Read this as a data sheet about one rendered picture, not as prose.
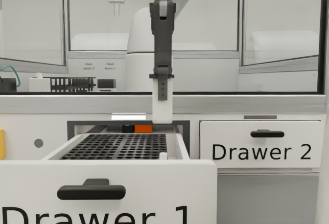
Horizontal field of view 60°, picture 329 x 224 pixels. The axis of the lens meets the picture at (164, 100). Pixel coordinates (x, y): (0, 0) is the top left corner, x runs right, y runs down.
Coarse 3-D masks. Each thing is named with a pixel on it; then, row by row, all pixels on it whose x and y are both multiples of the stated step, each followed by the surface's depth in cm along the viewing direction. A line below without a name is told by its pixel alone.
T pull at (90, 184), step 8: (88, 184) 32; (96, 184) 32; (104, 184) 32; (64, 192) 31; (72, 192) 31; (80, 192) 31; (88, 192) 31; (96, 192) 31; (104, 192) 31; (112, 192) 31; (120, 192) 31
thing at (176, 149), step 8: (80, 136) 68; (168, 136) 70; (176, 136) 68; (64, 144) 59; (72, 144) 62; (168, 144) 70; (176, 144) 68; (184, 144) 59; (56, 152) 53; (64, 152) 56; (168, 152) 70; (176, 152) 68; (184, 152) 53
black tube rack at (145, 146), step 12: (84, 144) 56; (96, 144) 57; (108, 144) 57; (120, 144) 56; (132, 144) 57; (144, 144) 56; (156, 144) 57; (72, 156) 48; (84, 156) 48; (96, 156) 48; (108, 156) 48; (120, 156) 48; (132, 156) 48; (144, 156) 48; (156, 156) 48
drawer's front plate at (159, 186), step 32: (0, 160) 36; (32, 160) 36; (64, 160) 36; (96, 160) 36; (128, 160) 36; (160, 160) 36; (192, 160) 36; (0, 192) 34; (32, 192) 34; (128, 192) 35; (160, 192) 35; (192, 192) 35
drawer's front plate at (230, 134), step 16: (208, 128) 67; (224, 128) 67; (240, 128) 67; (256, 128) 67; (272, 128) 67; (288, 128) 67; (304, 128) 67; (320, 128) 67; (208, 144) 67; (224, 144) 67; (240, 144) 67; (256, 144) 67; (272, 144) 67; (288, 144) 67; (320, 144) 67; (224, 160) 67; (240, 160) 67; (256, 160) 67; (272, 160) 67; (288, 160) 67; (304, 160) 68; (320, 160) 68
